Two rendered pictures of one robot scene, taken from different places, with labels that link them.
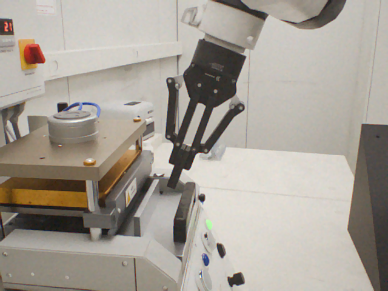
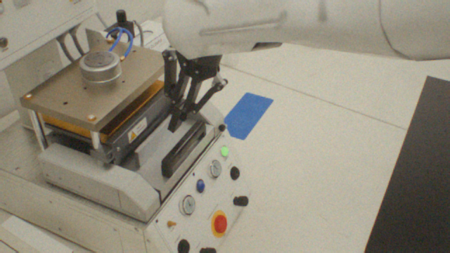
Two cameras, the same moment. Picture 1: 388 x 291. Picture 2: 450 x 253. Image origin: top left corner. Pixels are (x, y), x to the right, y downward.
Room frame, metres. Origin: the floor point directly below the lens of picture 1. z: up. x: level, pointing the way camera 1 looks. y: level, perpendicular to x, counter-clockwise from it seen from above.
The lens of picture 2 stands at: (-0.08, -0.31, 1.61)
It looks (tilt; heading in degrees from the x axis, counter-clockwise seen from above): 38 degrees down; 20
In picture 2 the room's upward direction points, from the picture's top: straight up
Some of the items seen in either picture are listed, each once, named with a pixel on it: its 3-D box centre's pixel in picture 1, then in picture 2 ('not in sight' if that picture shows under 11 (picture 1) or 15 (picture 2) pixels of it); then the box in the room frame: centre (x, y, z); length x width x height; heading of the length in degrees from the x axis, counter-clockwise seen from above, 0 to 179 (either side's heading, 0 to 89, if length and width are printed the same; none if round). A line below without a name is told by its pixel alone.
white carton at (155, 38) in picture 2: not in sight; (140, 45); (1.17, 0.46, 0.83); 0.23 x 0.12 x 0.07; 170
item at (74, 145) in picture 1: (63, 147); (98, 77); (0.61, 0.23, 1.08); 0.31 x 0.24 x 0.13; 174
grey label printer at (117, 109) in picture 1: (125, 120); not in sight; (1.71, 0.33, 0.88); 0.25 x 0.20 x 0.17; 70
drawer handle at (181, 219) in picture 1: (185, 208); (184, 147); (0.57, 0.01, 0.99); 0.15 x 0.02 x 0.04; 174
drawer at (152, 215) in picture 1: (107, 214); (130, 135); (0.58, 0.15, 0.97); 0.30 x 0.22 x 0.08; 84
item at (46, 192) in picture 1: (79, 160); (108, 91); (0.60, 0.20, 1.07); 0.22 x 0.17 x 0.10; 174
